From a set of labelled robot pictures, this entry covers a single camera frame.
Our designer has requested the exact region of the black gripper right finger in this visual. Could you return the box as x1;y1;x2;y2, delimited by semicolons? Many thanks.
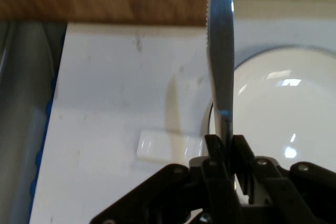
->
232;134;336;224

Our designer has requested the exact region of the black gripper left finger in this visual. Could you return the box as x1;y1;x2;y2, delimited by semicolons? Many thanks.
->
89;134;243;224

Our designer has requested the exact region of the silver table knife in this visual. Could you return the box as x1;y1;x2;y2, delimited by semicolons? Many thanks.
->
203;0;235;143

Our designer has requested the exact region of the white ceramic cutlery rest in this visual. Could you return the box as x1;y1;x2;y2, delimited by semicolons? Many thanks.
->
136;129;208;165

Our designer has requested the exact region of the white plate with black rim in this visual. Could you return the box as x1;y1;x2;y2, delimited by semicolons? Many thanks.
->
201;45;336;210

